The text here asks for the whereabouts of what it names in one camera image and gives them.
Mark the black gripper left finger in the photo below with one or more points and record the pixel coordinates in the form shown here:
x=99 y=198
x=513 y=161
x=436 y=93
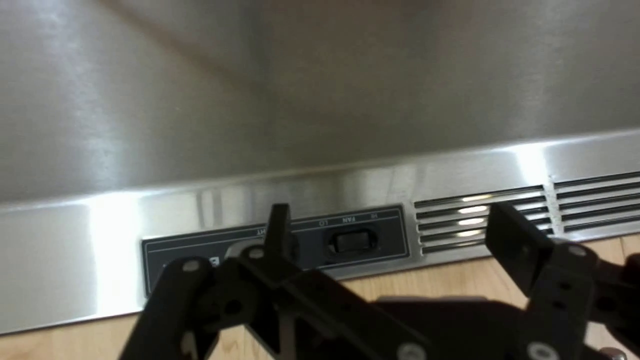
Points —
x=293 y=312

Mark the black rocker light switch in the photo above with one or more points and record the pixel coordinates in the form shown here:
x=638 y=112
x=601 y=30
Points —
x=352 y=242

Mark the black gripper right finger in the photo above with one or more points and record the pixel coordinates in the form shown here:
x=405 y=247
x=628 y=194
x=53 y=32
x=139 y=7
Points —
x=567 y=287

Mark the stainless steel range hood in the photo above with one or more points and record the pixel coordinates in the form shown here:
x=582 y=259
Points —
x=140 y=130

